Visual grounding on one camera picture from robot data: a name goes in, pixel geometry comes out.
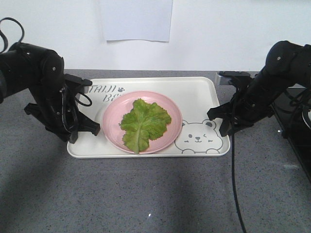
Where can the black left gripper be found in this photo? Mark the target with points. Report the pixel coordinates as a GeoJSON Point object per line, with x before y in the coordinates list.
{"type": "Point", "coordinates": [54, 124]}

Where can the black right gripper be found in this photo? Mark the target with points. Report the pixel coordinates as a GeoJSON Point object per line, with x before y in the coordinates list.
{"type": "Point", "coordinates": [245, 116]}

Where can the cream bear serving tray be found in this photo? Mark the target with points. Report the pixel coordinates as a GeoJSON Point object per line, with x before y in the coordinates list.
{"type": "Point", "coordinates": [194, 96]}

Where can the pink round plate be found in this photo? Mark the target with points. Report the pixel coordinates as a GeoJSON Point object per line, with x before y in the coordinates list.
{"type": "Point", "coordinates": [123, 105]}

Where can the green lettuce leaf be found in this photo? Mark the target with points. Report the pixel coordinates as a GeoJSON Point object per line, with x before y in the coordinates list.
{"type": "Point", "coordinates": [145, 122]}

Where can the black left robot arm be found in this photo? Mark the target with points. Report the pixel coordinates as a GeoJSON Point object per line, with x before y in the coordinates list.
{"type": "Point", "coordinates": [41, 70]}

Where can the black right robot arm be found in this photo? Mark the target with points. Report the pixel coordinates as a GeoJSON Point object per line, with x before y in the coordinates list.
{"type": "Point", "coordinates": [286, 64]}

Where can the black glass cooktop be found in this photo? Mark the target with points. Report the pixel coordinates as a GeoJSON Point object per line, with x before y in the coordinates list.
{"type": "Point", "coordinates": [293, 112]}

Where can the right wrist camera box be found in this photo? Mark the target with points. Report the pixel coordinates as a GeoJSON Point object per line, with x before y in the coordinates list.
{"type": "Point", "coordinates": [230, 77]}

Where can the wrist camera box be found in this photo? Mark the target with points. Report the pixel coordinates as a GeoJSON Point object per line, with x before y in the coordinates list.
{"type": "Point", "coordinates": [230, 77]}
{"type": "Point", "coordinates": [76, 84]}

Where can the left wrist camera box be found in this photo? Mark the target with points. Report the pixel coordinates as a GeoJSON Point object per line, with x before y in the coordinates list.
{"type": "Point", "coordinates": [76, 84]}

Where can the white paper sheet on wall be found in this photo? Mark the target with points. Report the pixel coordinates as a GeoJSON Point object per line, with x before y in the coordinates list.
{"type": "Point", "coordinates": [148, 20]}

